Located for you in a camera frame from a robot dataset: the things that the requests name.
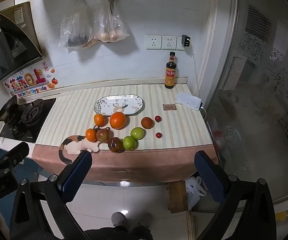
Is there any black range hood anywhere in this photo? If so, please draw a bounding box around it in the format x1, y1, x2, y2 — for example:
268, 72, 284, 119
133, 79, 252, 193
0, 11, 46, 85

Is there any wooden stool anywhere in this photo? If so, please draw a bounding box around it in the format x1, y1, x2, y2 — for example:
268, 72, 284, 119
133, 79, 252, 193
167, 181, 189, 213

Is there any grey slipper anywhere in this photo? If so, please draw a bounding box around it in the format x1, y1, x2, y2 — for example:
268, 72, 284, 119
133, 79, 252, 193
111, 212, 128, 227
139, 214, 154, 227

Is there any plastic bag with dark contents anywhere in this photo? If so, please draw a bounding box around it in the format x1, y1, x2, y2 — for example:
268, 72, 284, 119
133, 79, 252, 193
58, 0, 94, 49

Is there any large orange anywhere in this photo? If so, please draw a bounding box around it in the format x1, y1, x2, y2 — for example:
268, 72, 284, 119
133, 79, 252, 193
109, 112, 127, 130

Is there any colourful wall sticker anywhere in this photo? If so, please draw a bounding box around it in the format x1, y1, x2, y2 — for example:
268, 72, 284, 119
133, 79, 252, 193
4, 61, 58, 99

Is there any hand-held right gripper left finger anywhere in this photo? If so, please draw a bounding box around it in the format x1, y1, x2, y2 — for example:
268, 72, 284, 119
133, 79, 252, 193
9, 151, 94, 240

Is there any black gas stove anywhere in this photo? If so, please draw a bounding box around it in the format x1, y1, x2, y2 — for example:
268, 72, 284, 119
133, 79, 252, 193
0, 97, 57, 144

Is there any white wall socket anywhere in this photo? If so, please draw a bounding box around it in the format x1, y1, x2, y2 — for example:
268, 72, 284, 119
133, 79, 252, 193
161, 35, 177, 50
145, 35, 162, 50
176, 36, 187, 51

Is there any floral ceramic plate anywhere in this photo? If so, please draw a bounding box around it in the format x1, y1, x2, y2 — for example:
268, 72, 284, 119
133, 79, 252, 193
93, 94, 145, 117

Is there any beige mesh bag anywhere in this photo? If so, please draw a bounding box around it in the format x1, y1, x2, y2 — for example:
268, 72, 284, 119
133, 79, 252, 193
80, 39, 99, 49

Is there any reddish brown apple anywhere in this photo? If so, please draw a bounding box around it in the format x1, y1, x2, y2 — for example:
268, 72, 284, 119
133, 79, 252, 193
96, 127, 111, 142

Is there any striped cat print tablecloth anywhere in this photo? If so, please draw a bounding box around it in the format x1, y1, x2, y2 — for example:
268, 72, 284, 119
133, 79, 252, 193
32, 84, 219, 184

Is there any dark soy sauce bottle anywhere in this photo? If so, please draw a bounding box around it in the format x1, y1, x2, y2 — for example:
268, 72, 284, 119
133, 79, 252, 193
164, 51, 178, 89

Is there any black plug charger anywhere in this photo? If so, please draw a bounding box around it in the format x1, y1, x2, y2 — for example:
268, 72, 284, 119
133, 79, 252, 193
181, 34, 192, 48

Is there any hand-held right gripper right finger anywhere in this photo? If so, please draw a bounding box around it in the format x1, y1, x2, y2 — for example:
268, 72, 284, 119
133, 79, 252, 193
194, 151, 276, 240

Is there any frosted glass sliding door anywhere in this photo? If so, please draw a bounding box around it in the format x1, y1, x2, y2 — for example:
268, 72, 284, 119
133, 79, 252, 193
209, 0, 288, 205

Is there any white paper napkin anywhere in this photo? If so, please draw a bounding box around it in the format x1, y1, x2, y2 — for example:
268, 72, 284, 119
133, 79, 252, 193
175, 92, 204, 111

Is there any white plastic bag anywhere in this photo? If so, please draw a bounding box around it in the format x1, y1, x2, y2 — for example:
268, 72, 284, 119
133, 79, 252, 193
185, 176, 207, 210

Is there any plastic bag with onions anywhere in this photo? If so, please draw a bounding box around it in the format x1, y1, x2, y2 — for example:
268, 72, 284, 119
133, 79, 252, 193
92, 1, 129, 43

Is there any small orange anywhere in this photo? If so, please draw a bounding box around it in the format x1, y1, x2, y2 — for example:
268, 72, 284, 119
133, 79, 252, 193
85, 128, 98, 142
93, 113, 106, 127

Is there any black frying pan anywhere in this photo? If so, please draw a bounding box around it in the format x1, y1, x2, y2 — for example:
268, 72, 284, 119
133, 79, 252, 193
0, 95, 20, 138

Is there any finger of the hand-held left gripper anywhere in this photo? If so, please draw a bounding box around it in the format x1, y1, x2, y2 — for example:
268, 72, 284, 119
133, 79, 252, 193
0, 142, 30, 167

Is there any green apple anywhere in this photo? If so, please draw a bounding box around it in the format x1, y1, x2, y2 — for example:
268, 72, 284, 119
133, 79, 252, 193
122, 136, 137, 150
130, 127, 144, 140

